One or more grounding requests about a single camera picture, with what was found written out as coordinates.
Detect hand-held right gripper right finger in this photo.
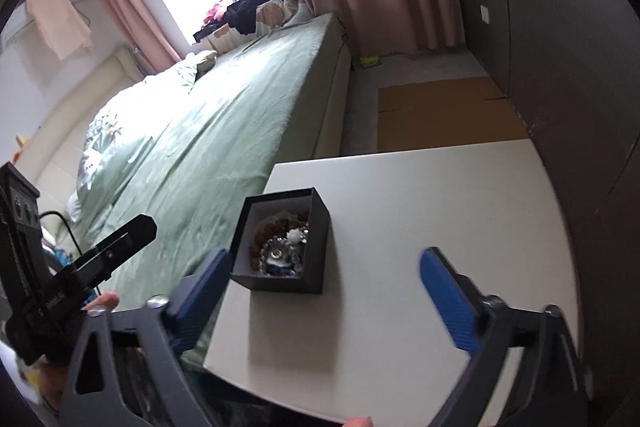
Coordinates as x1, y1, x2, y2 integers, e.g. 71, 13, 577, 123
419, 247, 596, 427

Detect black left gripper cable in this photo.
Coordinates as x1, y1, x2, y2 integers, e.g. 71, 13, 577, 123
39, 211, 83, 260

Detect black jewelry box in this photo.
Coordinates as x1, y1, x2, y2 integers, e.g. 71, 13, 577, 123
229, 188, 330, 295

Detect dark grey wardrobe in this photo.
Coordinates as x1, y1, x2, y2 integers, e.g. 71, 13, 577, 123
435, 0, 640, 258

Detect flat brown cardboard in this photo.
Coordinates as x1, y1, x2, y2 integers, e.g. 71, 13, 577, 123
376, 76, 531, 152

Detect green bed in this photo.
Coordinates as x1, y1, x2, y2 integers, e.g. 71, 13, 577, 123
75, 12, 336, 358

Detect hanging pink towel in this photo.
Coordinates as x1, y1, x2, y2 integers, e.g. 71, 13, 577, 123
25, 0, 94, 61

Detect narrow pink curtain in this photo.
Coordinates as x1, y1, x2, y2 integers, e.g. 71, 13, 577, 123
80, 0, 182, 72

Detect white bed base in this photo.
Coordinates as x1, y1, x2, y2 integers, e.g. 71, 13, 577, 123
310, 12, 353, 158

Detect cream bed headboard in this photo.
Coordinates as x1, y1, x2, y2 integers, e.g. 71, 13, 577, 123
20, 47, 146, 228

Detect silver ball chain necklace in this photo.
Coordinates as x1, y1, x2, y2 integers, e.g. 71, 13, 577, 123
260, 234, 306, 275

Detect cream printed pillow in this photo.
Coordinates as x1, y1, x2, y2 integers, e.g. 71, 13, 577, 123
252, 2, 301, 32

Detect brown bead bracelet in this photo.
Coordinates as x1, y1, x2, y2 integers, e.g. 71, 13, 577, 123
249, 212, 311, 275

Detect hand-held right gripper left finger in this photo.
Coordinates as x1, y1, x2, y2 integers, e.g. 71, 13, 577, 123
60, 248, 233, 427

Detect person's left hand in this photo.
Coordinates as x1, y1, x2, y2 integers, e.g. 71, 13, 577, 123
81, 291, 121, 315

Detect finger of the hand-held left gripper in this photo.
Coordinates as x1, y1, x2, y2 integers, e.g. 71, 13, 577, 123
75, 214, 158, 290

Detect pile of dark clothes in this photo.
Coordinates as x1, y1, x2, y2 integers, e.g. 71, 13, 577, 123
192, 0, 303, 42

